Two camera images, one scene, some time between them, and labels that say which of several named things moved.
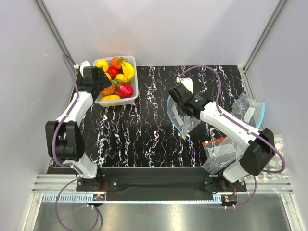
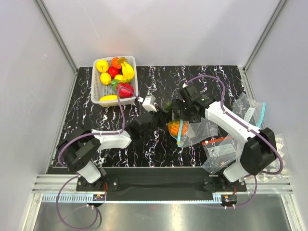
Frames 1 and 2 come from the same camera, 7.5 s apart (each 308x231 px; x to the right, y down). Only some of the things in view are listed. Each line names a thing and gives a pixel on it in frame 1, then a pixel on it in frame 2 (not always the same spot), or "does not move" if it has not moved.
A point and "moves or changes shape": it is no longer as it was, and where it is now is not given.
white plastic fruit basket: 122,101 does not move
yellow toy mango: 109,97 does not move
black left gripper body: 104,82 → 153,124
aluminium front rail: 68,184 does not move
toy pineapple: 111,89 → 173,126
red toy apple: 113,71 does not move
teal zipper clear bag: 184,123 moves or changes shape
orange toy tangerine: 114,64 does not move
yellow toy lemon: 120,76 does not move
